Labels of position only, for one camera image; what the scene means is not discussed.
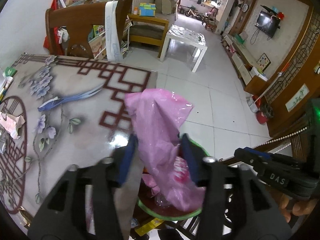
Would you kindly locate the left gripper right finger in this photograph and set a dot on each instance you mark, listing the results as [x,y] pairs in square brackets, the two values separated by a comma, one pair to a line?
[236,205]

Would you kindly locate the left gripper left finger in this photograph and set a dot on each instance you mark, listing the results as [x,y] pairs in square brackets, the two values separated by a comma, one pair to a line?
[62,214]

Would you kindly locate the pink plastic bag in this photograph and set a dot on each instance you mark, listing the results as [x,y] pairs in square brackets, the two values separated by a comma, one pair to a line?
[156,116]

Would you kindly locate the right hand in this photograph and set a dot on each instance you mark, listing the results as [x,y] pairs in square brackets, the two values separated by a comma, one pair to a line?
[303,207]

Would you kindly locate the red bucket green rim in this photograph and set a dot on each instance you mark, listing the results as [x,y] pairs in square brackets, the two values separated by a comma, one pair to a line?
[170,204]

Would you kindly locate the yellow package on floor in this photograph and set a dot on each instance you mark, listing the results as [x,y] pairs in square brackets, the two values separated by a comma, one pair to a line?
[144,229]

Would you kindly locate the low tv cabinet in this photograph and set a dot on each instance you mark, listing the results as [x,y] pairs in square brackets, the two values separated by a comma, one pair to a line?
[245,66]

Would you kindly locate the framed geometric picture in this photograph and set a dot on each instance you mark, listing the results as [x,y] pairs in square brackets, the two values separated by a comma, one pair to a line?
[263,62]

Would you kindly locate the green small box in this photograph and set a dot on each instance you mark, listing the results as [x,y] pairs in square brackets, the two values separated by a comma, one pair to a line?
[10,72]

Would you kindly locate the red garment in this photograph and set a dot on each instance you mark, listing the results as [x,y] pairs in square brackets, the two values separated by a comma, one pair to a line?
[55,18]

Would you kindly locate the white cloth strip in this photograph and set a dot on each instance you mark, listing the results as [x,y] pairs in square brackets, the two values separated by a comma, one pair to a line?
[113,50]

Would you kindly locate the white book rack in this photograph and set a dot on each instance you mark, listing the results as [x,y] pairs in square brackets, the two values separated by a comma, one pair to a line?
[122,11]

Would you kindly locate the white side table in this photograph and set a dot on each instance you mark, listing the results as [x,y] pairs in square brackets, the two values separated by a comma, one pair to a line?
[188,37]

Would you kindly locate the dark wooden chair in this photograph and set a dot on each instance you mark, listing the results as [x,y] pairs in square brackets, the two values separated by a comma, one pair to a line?
[80,24]

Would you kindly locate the wooden bench sofa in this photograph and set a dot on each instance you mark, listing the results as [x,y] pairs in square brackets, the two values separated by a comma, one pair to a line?
[152,30]

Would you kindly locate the balance bike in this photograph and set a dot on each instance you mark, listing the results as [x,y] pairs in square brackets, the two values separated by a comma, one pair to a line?
[192,12]

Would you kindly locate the colourful toy box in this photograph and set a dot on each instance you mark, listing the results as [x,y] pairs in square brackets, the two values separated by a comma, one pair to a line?
[147,9]

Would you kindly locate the wall television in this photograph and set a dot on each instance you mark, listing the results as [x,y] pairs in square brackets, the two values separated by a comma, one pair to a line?
[267,23]

